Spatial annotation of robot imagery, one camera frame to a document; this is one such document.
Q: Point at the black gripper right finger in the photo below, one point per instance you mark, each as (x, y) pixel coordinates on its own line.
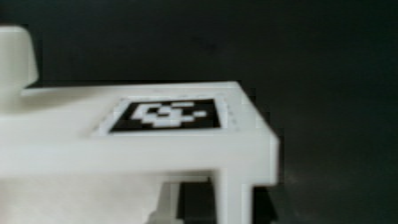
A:
(264, 209)

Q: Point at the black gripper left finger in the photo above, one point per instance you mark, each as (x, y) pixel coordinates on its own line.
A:
(188, 202)

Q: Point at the white drawer box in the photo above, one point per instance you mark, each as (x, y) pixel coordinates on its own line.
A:
(101, 141)

